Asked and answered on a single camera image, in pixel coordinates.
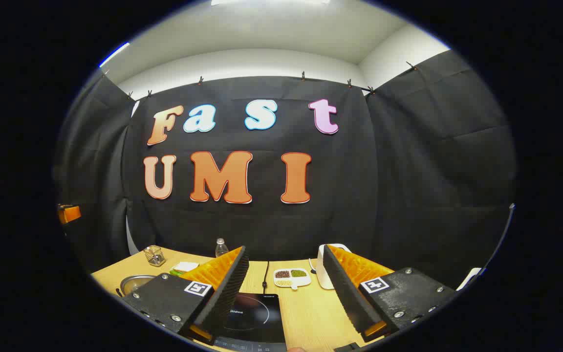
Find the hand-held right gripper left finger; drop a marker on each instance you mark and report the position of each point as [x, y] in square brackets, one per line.
[223, 293]

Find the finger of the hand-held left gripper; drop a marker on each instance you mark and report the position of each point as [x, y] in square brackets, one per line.
[70, 214]

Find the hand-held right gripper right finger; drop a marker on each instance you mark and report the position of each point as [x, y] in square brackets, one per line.
[347, 293]

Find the black induction cooktop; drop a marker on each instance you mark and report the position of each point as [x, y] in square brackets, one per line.
[262, 318]

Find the white toaster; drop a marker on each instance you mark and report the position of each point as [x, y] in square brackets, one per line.
[321, 271]

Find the clear plastic water bottle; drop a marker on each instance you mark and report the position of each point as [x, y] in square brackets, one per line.
[221, 249]

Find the small spoon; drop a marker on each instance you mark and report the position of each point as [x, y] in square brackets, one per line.
[312, 266]

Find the sandwich with lettuce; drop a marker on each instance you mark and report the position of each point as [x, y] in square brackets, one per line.
[185, 267]

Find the white divided dish of beans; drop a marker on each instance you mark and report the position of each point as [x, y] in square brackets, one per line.
[292, 284]

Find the white flat object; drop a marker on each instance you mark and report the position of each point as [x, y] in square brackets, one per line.
[470, 277]

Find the black backdrop cloth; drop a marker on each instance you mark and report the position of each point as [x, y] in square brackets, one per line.
[408, 171]

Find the row of small cloth clips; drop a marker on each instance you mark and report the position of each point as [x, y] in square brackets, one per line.
[303, 76]

